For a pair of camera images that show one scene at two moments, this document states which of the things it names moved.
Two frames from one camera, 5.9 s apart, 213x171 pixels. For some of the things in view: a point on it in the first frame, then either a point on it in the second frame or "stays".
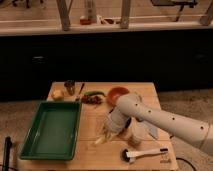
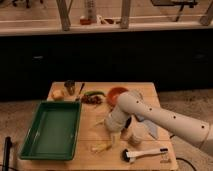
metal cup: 69,84 stays
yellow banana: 106,137 → 99,147
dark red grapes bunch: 92,99 stays
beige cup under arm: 135,132 stays
